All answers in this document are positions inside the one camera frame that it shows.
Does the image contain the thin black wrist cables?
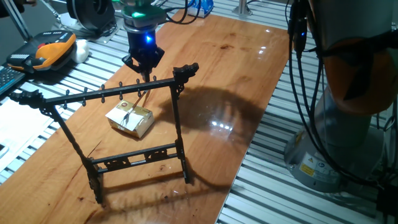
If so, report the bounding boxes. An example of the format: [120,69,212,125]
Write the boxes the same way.
[155,0,203,26]

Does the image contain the blue tissue pack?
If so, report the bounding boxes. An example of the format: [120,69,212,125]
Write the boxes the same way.
[185,0,215,19]

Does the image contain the black keyboard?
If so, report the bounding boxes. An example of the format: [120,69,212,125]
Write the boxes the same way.
[0,65,25,96]

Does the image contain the black arm strap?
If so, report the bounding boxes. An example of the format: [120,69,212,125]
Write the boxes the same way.
[320,30,398,100]

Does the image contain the metal post base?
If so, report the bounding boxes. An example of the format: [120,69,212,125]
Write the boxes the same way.
[231,0,253,16]

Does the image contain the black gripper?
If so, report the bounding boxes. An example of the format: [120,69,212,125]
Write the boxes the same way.
[122,26,165,82]

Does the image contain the orange black teach pendant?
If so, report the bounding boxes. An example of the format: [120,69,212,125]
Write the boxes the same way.
[6,30,77,74]

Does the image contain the brown calligraphy brush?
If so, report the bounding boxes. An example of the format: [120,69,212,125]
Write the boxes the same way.
[122,89,152,125]

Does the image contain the wooden board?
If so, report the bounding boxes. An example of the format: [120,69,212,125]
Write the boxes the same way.
[0,8,292,224]

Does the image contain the black carved pen rack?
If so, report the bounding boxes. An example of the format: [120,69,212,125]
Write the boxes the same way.
[8,62,200,205]

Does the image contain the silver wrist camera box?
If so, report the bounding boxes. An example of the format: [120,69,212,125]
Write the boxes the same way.
[122,4,167,29]

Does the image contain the gold white tissue pack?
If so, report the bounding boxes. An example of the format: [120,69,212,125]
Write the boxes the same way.
[104,99,155,139]

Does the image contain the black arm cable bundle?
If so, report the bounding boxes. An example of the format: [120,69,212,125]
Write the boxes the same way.
[287,0,382,189]

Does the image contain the white cloth lump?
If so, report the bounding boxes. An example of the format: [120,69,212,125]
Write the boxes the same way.
[70,39,90,64]

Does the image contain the black round device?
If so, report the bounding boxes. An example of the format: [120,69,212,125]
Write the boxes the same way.
[65,0,118,37]

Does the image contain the aluminium frame bar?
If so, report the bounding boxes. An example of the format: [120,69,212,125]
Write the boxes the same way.
[2,0,34,43]

